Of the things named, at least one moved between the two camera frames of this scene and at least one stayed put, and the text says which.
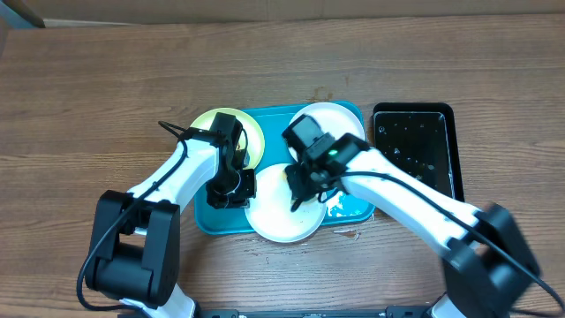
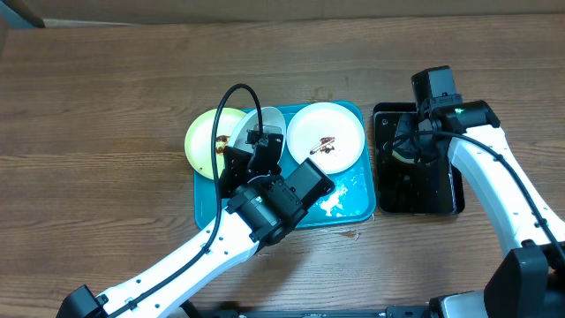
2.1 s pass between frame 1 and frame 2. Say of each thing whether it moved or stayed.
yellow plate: moved
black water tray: stayed
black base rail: stayed
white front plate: moved
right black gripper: moved
